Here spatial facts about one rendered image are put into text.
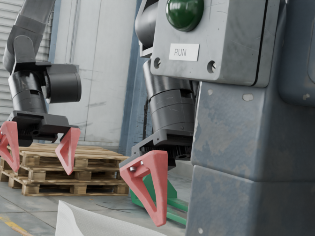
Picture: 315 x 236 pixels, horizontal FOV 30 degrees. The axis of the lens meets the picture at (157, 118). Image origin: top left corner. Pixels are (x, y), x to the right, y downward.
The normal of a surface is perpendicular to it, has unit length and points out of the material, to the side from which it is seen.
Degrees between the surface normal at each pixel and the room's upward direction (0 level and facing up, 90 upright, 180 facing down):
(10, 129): 67
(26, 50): 62
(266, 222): 90
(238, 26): 90
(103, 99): 91
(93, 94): 90
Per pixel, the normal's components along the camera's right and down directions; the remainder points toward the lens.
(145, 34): -0.70, 0.54
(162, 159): 0.60, -0.03
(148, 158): -0.69, 0.24
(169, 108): -0.28, -0.31
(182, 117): 0.15, -0.39
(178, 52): -0.80, -0.07
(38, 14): 0.41, -0.52
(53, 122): 0.52, -0.61
